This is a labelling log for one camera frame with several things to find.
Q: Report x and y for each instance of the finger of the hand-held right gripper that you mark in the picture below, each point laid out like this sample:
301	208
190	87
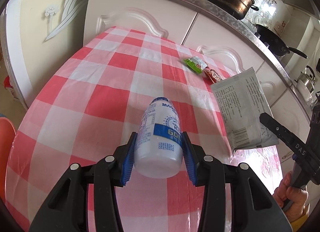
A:
280	132

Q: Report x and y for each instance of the grey foil packet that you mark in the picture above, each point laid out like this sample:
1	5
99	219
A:
240	102

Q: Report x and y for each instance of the white door with flower decal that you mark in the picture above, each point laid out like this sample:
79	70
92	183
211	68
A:
32	34

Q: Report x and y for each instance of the white plastic drink bottle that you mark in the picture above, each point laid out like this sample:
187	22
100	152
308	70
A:
157	147

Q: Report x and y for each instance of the red snack wrapper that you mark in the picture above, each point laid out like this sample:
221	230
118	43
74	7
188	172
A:
212	75

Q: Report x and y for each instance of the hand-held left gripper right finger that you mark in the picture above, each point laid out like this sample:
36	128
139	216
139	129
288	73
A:
187	157

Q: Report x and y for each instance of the person's right hand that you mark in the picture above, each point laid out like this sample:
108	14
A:
292	197

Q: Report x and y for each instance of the black wok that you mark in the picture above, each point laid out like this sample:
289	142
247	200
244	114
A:
272	39

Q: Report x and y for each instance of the red plastic bag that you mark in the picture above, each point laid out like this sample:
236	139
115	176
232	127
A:
8	82

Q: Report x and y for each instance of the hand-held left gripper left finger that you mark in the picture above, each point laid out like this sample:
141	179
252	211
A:
128	159

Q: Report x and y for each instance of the steel kettle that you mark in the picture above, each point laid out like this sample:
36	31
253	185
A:
306	79

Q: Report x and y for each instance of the white cabinet door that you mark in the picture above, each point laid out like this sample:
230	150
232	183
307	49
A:
130	4
225	37

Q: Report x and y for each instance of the orange plastic basin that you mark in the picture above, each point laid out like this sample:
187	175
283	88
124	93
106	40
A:
7	152

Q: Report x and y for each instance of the green snack wrapper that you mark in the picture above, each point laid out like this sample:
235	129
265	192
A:
195	64

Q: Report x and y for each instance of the white plastic basket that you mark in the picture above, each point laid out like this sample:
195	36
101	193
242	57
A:
13	93

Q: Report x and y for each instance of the steel-edged kitchen counter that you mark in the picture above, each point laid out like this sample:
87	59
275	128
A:
237	24

